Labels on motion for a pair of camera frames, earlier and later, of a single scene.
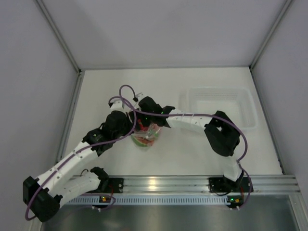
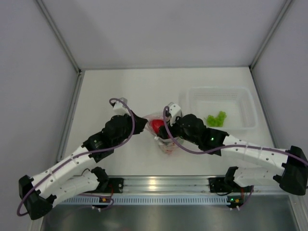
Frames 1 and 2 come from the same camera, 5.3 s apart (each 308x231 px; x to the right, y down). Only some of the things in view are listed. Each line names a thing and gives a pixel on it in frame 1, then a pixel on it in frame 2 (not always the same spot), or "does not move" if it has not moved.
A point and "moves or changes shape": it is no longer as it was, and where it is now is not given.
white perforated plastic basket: x=238 y=103 does not move
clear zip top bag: x=147 y=135 -> x=152 y=123
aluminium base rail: x=201 y=184 does not move
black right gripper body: x=145 y=119 -> x=177 y=130
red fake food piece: x=142 y=128 moves or changes shape
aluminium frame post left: x=64 y=45 does not move
